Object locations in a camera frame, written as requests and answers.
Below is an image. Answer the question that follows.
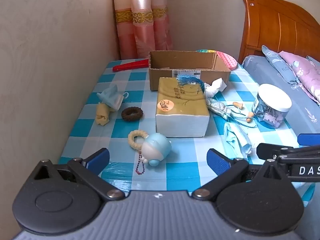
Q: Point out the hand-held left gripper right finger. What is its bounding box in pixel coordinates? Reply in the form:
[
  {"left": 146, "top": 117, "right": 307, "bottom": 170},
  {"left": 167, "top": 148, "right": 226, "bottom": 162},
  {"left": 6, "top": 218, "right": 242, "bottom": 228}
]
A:
[{"left": 191, "top": 149, "right": 293, "bottom": 201}]

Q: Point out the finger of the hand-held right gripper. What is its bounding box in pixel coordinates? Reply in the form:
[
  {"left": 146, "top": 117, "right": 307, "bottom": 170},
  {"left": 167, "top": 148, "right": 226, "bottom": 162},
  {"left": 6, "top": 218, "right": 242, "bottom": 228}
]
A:
[
  {"left": 297, "top": 133, "right": 320, "bottom": 147},
  {"left": 257, "top": 143, "right": 320, "bottom": 165}
]

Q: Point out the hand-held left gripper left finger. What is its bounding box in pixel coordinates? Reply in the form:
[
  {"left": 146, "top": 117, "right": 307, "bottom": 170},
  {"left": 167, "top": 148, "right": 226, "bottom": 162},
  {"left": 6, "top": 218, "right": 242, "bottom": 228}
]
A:
[{"left": 34, "top": 148, "right": 125, "bottom": 201}]

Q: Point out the light blue cloth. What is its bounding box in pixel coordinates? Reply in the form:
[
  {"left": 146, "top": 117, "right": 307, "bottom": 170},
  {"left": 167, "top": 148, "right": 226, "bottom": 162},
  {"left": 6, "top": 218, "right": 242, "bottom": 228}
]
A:
[{"left": 223, "top": 122, "right": 252, "bottom": 157}]

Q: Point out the patterned fabric pouch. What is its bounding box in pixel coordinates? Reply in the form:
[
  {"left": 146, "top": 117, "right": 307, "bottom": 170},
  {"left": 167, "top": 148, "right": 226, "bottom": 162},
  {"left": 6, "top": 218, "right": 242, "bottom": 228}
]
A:
[{"left": 206, "top": 98, "right": 237, "bottom": 120}]

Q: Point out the blue plush keychain toy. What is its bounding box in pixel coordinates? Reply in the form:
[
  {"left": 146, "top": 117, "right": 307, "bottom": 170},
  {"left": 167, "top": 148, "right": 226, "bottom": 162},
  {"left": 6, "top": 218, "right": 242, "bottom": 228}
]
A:
[{"left": 136, "top": 133, "right": 172, "bottom": 175}]

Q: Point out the blue face mask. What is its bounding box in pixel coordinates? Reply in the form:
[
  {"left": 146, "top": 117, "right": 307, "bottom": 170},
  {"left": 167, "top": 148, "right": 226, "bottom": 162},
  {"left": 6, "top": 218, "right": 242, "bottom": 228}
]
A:
[{"left": 97, "top": 84, "right": 129, "bottom": 112}]

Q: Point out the blue tassel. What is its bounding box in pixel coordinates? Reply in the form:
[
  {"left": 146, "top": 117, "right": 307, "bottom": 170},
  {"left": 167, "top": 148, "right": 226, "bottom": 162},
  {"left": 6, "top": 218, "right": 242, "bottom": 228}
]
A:
[{"left": 176, "top": 74, "right": 205, "bottom": 93}]

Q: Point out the cardboard box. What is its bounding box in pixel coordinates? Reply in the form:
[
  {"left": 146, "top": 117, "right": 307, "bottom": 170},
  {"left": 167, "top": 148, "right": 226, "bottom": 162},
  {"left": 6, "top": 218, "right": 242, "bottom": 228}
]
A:
[{"left": 148, "top": 51, "right": 231, "bottom": 91}]

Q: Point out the yellow rolled cloth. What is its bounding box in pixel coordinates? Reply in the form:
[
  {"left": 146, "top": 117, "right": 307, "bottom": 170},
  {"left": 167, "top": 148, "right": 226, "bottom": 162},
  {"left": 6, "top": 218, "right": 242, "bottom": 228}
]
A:
[{"left": 96, "top": 102, "right": 112, "bottom": 127}]

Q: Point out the clear jar with white lid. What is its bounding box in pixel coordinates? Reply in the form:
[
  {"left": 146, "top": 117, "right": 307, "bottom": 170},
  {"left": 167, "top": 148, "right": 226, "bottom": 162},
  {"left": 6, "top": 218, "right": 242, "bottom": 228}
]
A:
[{"left": 251, "top": 83, "right": 292, "bottom": 129}]

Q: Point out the gold and white tissue pack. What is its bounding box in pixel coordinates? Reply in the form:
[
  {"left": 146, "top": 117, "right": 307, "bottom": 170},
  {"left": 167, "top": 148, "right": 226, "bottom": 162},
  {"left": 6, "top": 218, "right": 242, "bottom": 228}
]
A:
[{"left": 155, "top": 77, "right": 210, "bottom": 138}]

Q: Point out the pink floral pillow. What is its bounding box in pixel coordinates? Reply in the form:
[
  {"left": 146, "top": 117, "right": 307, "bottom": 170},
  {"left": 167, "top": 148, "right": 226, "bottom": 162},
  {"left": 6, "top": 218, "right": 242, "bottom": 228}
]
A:
[{"left": 279, "top": 51, "right": 320, "bottom": 104}]

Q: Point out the white crumpled cloth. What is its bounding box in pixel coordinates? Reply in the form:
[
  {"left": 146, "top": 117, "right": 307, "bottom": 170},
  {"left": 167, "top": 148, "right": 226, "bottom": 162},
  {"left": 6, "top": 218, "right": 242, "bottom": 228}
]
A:
[{"left": 204, "top": 78, "right": 227, "bottom": 98}]

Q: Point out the blue floral bed sheet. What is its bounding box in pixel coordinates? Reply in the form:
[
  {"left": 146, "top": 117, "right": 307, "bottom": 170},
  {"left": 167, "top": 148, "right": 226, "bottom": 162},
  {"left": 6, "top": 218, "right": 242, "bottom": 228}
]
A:
[{"left": 241, "top": 55, "right": 320, "bottom": 140}]

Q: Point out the blue floral pillow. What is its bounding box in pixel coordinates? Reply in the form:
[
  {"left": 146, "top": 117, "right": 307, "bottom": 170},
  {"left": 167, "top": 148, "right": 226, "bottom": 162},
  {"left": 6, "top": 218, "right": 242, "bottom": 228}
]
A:
[{"left": 261, "top": 45, "right": 320, "bottom": 85}]

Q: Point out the red folding fan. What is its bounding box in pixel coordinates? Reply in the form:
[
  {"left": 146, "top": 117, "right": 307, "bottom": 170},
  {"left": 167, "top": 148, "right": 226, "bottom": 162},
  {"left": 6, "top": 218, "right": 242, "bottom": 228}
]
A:
[{"left": 112, "top": 58, "right": 150, "bottom": 72}]

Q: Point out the rainbow pop bubble toy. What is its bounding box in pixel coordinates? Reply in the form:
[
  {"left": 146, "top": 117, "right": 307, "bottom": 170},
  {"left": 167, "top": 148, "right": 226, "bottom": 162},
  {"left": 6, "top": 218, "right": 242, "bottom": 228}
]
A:
[{"left": 195, "top": 50, "right": 237, "bottom": 71}]

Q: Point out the wooden bed headboard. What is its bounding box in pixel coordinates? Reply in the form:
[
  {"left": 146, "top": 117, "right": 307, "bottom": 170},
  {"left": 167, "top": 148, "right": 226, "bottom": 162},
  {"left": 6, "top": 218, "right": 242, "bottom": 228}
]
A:
[{"left": 237, "top": 0, "right": 320, "bottom": 64}]

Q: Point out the pink curtain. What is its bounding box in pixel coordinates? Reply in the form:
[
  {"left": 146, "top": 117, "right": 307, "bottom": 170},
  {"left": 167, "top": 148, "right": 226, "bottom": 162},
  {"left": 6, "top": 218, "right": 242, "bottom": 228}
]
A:
[{"left": 112, "top": 0, "right": 173, "bottom": 60}]

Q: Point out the brown hair tie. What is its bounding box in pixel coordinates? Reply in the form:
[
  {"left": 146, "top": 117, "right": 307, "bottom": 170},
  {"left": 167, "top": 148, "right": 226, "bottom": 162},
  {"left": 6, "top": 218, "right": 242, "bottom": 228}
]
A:
[{"left": 121, "top": 107, "right": 143, "bottom": 120}]

